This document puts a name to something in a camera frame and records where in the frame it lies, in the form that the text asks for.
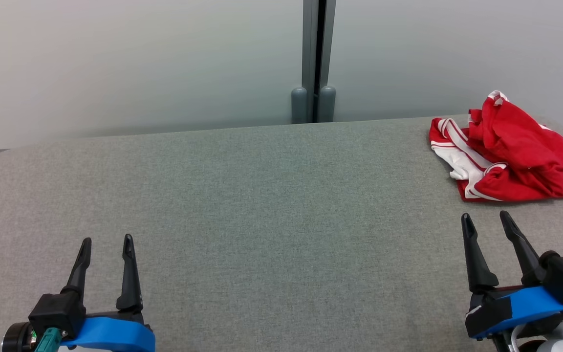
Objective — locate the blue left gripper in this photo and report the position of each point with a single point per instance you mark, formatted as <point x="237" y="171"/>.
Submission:
<point x="115" y="335"/>

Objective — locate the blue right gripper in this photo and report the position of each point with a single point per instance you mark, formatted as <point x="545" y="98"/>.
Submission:
<point x="530" y="305"/>

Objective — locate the red white basketball jersey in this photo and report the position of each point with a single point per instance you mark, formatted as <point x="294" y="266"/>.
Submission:
<point x="487" y="188"/>

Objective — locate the red shorts white stripe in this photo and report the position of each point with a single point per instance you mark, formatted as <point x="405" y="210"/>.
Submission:
<point x="521" y="142"/>

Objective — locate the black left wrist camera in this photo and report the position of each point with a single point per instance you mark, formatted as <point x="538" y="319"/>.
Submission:
<point x="56" y="313"/>

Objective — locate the grey cylindrical post foot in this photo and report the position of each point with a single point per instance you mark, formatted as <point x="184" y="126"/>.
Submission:
<point x="327" y="106"/>
<point x="299" y="107"/>

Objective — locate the grey partition post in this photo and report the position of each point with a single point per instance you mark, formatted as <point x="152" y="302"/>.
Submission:
<point x="311" y="44"/>

